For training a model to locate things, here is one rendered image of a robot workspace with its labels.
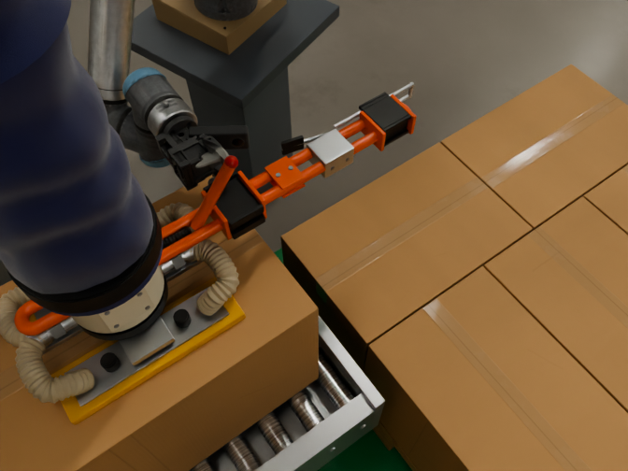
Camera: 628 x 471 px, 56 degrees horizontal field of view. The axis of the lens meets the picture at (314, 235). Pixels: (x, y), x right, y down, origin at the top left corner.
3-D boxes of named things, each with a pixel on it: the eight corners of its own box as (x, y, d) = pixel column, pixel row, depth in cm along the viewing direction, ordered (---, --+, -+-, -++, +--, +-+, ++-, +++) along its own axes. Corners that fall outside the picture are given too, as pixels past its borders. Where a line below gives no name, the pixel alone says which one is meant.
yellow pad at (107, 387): (75, 426, 100) (64, 419, 96) (51, 378, 105) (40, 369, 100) (247, 318, 110) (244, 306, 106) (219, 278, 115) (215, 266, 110)
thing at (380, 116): (380, 151, 118) (383, 135, 113) (358, 129, 121) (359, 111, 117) (413, 133, 120) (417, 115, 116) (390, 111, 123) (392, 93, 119)
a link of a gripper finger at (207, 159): (208, 180, 102) (192, 172, 110) (238, 164, 104) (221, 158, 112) (201, 164, 101) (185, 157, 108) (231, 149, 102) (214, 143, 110)
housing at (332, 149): (325, 180, 114) (325, 165, 111) (305, 158, 117) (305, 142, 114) (354, 164, 117) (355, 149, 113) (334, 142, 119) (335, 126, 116)
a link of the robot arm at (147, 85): (163, 93, 131) (158, 55, 124) (190, 128, 126) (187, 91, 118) (122, 107, 128) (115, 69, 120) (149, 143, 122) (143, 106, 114)
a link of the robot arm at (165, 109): (192, 122, 125) (182, 88, 117) (203, 136, 123) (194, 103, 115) (153, 141, 122) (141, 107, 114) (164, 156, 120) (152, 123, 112)
